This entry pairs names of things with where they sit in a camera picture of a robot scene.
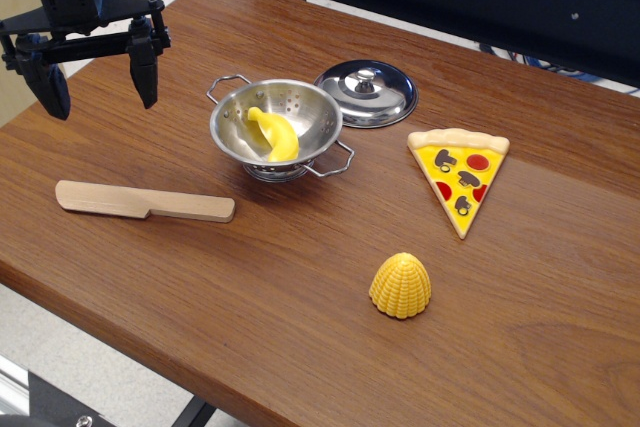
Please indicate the yellow toy banana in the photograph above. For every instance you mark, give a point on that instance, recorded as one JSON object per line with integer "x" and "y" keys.
{"x": 278, "y": 132}

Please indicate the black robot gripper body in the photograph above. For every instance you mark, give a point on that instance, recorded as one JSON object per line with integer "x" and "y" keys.
{"x": 84, "y": 29}

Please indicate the black table leg bracket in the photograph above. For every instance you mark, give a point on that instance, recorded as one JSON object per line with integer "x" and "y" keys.
{"x": 47, "y": 405}

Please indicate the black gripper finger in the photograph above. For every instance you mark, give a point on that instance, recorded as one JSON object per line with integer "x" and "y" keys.
{"x": 44, "y": 78}
{"x": 143, "y": 60}

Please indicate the steel pot lid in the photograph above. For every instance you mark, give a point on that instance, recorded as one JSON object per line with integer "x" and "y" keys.
{"x": 370, "y": 94}

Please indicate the steel colander with handles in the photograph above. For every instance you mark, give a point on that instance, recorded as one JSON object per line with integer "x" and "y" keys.
{"x": 312, "y": 112}

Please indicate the toy pizza slice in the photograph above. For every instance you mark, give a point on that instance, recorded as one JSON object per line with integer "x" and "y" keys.
{"x": 460, "y": 166}

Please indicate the wooden toy knife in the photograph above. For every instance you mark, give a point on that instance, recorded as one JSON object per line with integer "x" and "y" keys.
{"x": 141, "y": 203}

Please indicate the yellow toy corn piece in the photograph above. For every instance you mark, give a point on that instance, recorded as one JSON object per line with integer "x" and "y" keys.
{"x": 401, "y": 288}

